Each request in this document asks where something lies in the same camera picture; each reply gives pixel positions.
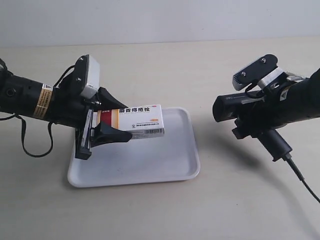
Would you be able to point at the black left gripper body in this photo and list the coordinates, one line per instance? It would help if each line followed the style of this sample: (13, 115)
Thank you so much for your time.
(73, 111)

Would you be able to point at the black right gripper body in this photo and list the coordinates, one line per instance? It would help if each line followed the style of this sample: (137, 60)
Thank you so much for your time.
(255, 114)

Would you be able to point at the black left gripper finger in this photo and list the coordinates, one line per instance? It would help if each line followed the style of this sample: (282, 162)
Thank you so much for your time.
(107, 101)
(105, 134)

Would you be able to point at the black handheld barcode scanner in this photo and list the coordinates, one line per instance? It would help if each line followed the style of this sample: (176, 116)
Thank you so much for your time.
(271, 140)

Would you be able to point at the white red medicine box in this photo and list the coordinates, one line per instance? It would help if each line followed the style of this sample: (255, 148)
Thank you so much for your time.
(141, 121)

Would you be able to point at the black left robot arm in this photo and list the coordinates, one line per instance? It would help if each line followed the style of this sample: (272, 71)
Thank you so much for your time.
(21, 97)

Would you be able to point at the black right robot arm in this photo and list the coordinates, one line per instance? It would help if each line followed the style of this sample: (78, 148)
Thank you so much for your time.
(295, 103)

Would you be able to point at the white plastic tray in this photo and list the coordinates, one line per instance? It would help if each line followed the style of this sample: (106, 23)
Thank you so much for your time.
(173, 157)

